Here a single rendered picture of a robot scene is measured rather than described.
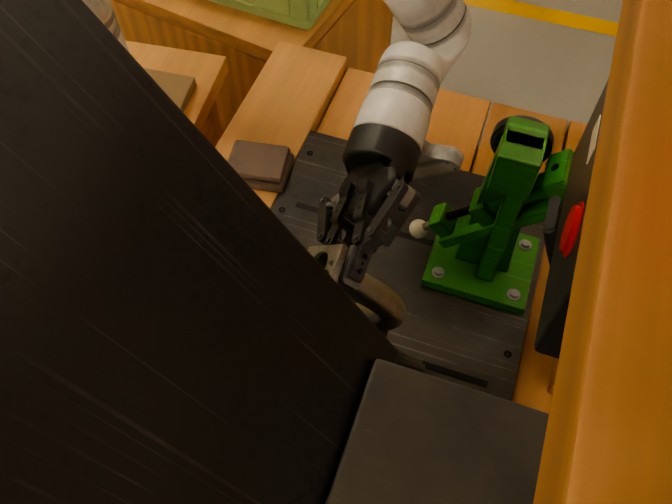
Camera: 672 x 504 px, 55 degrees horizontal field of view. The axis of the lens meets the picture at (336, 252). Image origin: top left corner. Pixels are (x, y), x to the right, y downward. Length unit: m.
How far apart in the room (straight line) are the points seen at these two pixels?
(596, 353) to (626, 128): 0.10
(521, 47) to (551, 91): 0.26
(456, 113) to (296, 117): 0.29
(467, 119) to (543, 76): 1.51
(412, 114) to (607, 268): 0.45
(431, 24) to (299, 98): 0.50
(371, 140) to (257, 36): 0.89
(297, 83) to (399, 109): 0.58
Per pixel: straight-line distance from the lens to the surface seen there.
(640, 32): 0.32
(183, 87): 1.28
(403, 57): 0.69
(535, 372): 0.95
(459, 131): 1.18
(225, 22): 1.54
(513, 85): 2.62
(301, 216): 1.01
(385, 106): 0.65
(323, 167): 1.07
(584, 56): 2.83
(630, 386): 0.21
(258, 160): 1.05
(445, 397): 0.52
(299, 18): 1.49
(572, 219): 0.39
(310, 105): 1.17
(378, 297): 0.63
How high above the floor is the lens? 1.72
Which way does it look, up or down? 57 degrees down
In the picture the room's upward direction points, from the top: straight up
